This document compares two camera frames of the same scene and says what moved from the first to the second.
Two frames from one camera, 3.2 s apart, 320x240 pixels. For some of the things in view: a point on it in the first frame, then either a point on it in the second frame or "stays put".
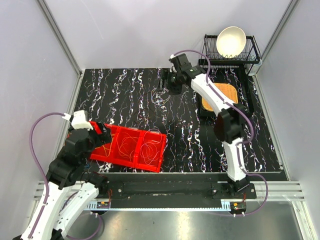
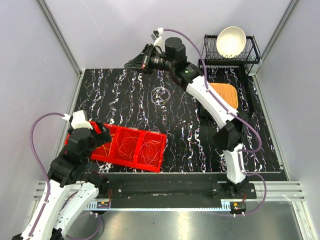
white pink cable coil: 149,150 stays put
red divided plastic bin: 130,146 stays put
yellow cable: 107,151 stays put
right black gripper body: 174,85 to 156,61
